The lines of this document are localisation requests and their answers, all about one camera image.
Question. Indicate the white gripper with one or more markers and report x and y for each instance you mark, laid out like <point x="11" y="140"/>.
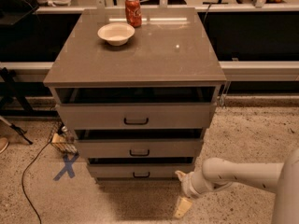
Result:
<point x="188" y="185"/>

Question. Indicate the grey bottom drawer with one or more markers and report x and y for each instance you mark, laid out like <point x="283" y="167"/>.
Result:
<point x="137" y="171"/>

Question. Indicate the grey drawer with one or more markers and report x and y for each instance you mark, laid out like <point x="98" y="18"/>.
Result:
<point x="114" y="117"/>
<point x="139" y="148"/>
<point x="137" y="171"/>

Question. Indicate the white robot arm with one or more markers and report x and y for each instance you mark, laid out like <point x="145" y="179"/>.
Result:
<point x="218" y="174"/>

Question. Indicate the grey middle drawer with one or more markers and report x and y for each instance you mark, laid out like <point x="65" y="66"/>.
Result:
<point x="139" y="148"/>

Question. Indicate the grey top drawer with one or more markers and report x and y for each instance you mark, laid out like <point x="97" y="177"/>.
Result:
<point x="114" y="117"/>

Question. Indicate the blue tape cross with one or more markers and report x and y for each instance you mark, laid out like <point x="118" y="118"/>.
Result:
<point x="68" y="167"/>

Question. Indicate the white bowl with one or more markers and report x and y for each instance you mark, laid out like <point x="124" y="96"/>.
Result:
<point x="116" y="34"/>

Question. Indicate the tan shoe tip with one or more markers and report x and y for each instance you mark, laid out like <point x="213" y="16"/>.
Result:
<point x="3" y="144"/>

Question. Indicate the orange soda can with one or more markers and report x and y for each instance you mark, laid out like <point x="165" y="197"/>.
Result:
<point x="133" y="12"/>

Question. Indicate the wire basket with items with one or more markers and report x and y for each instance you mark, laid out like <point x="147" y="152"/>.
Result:
<point x="62" y="139"/>

